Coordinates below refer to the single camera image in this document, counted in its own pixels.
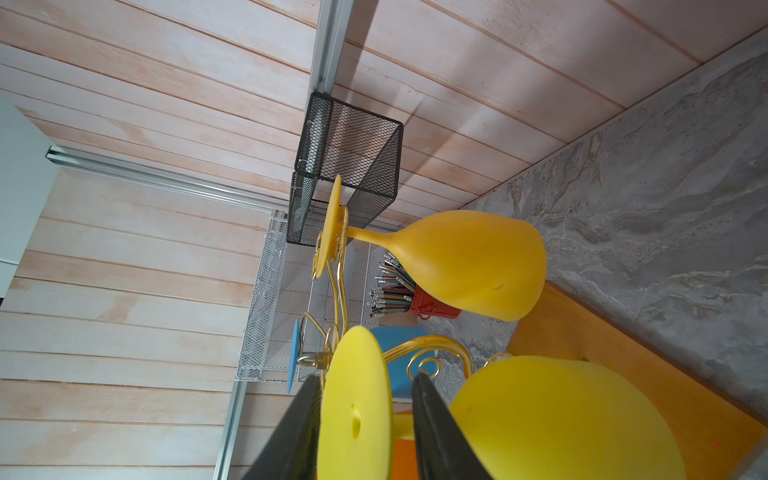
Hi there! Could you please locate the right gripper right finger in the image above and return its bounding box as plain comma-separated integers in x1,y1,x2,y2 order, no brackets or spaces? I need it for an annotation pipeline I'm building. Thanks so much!
412,373,491,479

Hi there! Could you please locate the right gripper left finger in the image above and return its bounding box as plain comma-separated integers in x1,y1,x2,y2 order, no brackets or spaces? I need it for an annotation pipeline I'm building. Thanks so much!
243,375,322,480

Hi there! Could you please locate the white mesh wall organizer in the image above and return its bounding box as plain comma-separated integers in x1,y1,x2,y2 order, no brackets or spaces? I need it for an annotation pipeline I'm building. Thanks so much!
236,210,385,381

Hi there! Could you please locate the red pen cup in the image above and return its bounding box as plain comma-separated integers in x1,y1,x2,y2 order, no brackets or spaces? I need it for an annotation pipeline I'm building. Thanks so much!
409,286,462,320

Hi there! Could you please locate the orange wine glass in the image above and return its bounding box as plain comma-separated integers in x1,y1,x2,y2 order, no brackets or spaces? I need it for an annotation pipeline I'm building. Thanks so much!
391,439,419,480

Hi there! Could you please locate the gold wine glass rack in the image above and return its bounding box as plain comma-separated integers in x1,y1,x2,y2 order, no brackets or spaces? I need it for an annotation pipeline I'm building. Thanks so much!
296,203,768,480

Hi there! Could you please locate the pens bundle in cup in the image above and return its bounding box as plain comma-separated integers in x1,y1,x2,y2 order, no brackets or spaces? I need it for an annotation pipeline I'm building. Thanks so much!
369,252,417,318

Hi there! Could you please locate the dark yellow wine glass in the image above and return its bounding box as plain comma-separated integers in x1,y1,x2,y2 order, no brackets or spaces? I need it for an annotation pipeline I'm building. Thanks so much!
312,177,547,322

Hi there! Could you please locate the blue wine glass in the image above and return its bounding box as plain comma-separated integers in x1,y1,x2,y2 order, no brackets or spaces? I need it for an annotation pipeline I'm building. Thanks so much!
288,319,428,401

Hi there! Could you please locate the light yellow wine glass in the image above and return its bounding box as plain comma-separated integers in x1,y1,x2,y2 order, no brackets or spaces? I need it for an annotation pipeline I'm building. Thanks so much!
316,326,685,479

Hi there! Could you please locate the black mesh wall basket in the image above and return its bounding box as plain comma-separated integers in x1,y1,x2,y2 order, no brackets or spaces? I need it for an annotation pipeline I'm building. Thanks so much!
286,92,404,246

